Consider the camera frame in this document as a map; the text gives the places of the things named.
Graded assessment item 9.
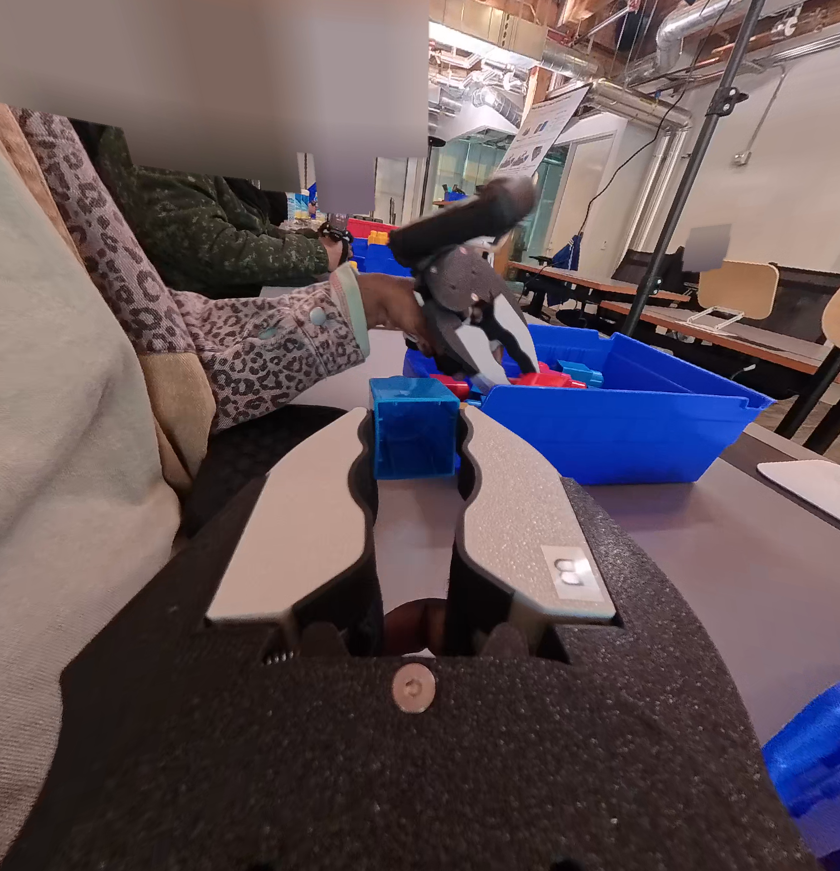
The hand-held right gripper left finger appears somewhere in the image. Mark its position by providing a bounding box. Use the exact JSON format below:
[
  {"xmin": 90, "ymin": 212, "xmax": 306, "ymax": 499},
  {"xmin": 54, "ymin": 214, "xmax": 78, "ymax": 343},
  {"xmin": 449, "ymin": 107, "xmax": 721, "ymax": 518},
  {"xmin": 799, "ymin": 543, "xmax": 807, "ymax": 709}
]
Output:
[{"xmin": 205, "ymin": 407, "xmax": 383, "ymax": 657}]

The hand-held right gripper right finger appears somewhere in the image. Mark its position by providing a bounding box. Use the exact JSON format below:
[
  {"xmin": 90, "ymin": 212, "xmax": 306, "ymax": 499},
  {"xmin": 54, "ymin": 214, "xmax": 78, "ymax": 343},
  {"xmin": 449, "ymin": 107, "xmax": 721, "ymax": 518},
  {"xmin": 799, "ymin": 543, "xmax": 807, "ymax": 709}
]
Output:
[{"xmin": 446, "ymin": 406, "xmax": 618, "ymax": 657}]

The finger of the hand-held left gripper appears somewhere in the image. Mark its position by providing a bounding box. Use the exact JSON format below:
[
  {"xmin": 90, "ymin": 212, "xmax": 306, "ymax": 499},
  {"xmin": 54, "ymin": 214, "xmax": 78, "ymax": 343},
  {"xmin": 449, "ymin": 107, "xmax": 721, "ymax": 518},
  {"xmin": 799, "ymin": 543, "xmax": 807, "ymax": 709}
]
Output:
[
  {"xmin": 484, "ymin": 291, "xmax": 541, "ymax": 375},
  {"xmin": 453, "ymin": 320, "xmax": 511, "ymax": 390}
]

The blue mega block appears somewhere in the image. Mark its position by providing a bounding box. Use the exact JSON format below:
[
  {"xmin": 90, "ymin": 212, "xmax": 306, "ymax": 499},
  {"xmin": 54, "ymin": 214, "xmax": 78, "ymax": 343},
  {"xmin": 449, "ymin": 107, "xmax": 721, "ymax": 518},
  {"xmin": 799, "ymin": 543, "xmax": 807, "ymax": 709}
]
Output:
[{"xmin": 369, "ymin": 376, "xmax": 462, "ymax": 480}]

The blue plastic bin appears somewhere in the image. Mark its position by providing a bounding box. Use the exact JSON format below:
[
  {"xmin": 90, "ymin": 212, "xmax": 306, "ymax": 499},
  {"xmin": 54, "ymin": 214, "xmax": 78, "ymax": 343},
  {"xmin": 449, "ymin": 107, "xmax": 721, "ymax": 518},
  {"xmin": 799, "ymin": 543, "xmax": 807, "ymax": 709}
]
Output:
[
  {"xmin": 762, "ymin": 677, "xmax": 840, "ymax": 858},
  {"xmin": 352, "ymin": 235, "xmax": 414, "ymax": 276},
  {"xmin": 403, "ymin": 323, "xmax": 775, "ymax": 485}
]

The person's left forearm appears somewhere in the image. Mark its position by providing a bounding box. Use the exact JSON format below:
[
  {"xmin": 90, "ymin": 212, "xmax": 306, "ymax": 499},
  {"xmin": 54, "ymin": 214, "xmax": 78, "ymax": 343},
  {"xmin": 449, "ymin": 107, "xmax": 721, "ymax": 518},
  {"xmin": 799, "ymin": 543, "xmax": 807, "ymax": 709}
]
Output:
[{"xmin": 137, "ymin": 264, "xmax": 371, "ymax": 434}]

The person's left hand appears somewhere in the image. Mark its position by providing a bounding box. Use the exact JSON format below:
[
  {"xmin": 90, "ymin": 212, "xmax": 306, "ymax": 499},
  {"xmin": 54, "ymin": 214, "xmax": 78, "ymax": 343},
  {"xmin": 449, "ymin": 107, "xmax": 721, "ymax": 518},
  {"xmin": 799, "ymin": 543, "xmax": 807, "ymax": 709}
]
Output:
[{"xmin": 357, "ymin": 272, "xmax": 435, "ymax": 355}]

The black cushion pad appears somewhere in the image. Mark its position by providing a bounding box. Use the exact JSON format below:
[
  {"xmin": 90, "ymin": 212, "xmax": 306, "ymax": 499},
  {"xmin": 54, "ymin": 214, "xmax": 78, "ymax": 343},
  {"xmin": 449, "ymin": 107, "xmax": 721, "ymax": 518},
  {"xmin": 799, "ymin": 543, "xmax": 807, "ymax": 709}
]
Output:
[{"xmin": 182, "ymin": 405, "xmax": 349, "ymax": 538}]

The black office chair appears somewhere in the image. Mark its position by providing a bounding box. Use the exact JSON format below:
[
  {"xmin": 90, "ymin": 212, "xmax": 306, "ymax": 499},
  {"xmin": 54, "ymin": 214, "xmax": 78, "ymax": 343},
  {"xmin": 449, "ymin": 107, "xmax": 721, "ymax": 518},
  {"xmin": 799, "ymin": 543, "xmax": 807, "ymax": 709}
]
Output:
[
  {"xmin": 610, "ymin": 248, "xmax": 686, "ymax": 294},
  {"xmin": 777, "ymin": 265, "xmax": 840, "ymax": 344}
]

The wooden chair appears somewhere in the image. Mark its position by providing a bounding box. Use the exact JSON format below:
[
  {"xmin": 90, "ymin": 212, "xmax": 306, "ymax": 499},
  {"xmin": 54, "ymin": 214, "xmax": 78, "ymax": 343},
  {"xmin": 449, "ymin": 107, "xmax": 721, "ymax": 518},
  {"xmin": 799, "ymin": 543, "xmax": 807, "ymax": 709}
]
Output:
[{"xmin": 698, "ymin": 260, "xmax": 780, "ymax": 321}]

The white poster stand base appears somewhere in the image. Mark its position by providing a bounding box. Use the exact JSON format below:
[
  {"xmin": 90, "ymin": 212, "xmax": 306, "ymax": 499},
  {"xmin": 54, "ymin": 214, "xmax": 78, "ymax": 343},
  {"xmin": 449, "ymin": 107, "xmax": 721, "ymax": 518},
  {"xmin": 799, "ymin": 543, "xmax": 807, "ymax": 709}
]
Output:
[{"xmin": 757, "ymin": 459, "xmax": 840, "ymax": 532}]

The silver horizontal duct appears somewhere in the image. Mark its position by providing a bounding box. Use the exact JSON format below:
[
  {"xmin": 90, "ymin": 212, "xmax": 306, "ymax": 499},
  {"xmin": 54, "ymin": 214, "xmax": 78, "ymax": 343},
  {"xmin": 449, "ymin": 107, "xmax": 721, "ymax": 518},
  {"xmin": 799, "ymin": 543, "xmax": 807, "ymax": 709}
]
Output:
[{"xmin": 430, "ymin": 41, "xmax": 598, "ymax": 130}]

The silver vertical duct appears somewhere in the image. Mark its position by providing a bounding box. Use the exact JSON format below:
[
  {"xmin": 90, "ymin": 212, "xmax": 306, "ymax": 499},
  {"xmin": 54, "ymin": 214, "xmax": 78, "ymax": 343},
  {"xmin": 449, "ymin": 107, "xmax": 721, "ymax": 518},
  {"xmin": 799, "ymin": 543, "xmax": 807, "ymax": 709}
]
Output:
[{"xmin": 654, "ymin": 0, "xmax": 734, "ymax": 65}]

